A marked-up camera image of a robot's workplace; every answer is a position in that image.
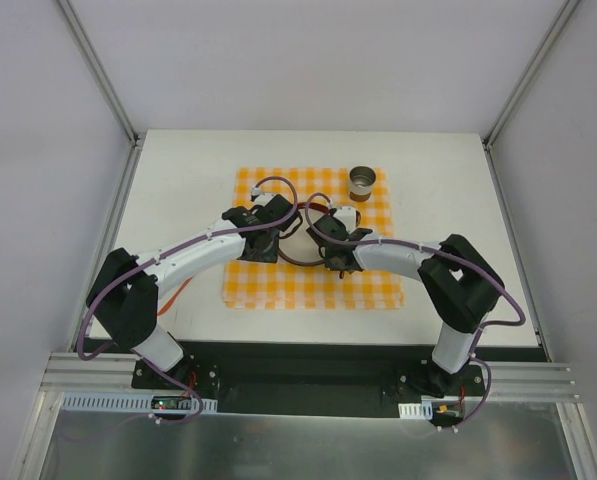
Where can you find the right white cable duct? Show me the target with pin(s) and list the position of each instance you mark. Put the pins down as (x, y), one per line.
(416, 411)

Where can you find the yellow white checkered cloth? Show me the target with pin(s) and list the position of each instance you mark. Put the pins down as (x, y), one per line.
(284, 286)

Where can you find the aluminium right side rail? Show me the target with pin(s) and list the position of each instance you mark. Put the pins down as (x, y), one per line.
(509, 225)

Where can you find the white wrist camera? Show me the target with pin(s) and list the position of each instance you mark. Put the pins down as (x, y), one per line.
(261, 198)
(347, 215)

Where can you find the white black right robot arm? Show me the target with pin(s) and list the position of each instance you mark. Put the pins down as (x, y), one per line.
(461, 285)

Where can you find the aluminium frame post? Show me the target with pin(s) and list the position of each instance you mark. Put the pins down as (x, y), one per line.
(566, 12)
(96, 68)

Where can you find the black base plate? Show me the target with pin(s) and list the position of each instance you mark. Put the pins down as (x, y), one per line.
(319, 380)

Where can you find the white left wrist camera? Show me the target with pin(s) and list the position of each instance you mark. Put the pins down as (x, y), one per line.
(261, 198)

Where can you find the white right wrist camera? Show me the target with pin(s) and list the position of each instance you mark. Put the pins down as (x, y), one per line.
(347, 215)

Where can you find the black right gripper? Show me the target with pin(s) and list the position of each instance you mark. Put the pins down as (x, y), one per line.
(343, 257)

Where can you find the red rimmed cream plate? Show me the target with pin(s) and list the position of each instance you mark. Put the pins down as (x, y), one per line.
(297, 247)

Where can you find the left white cable duct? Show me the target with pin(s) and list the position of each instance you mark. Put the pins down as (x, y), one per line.
(136, 403)

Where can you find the white cable duct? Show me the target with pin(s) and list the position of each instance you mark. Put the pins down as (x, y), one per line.
(416, 411)
(136, 403)

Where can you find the orange chopsticks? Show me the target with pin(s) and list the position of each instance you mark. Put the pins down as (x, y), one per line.
(171, 301)

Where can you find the aluminium left side rail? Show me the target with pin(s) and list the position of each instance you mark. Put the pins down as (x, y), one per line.
(110, 228)

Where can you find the aluminium front rail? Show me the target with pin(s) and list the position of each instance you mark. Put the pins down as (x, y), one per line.
(512, 381)

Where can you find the metal cup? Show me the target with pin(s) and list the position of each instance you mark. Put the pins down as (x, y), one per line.
(361, 181)

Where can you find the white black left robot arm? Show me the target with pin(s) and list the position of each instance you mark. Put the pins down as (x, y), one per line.
(125, 295)

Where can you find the aluminium rail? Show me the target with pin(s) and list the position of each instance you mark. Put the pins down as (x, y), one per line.
(110, 228)
(512, 381)
(509, 225)

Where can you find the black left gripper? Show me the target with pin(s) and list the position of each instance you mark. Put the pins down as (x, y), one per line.
(266, 248)

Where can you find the aluminium frame post left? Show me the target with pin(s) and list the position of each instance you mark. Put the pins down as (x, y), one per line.
(96, 68)

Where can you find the aluminium frame post right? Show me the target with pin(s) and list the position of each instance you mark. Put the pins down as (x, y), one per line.
(566, 12)

